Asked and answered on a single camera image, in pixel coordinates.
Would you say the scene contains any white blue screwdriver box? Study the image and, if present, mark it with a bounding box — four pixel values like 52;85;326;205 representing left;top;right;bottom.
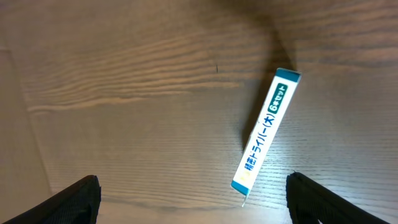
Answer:
231;68;302;205

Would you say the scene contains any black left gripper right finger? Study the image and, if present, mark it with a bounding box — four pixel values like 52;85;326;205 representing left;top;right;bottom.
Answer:
286;172;387;224

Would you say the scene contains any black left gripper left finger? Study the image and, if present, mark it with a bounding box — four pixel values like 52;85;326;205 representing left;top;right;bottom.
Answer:
4;175;101;224

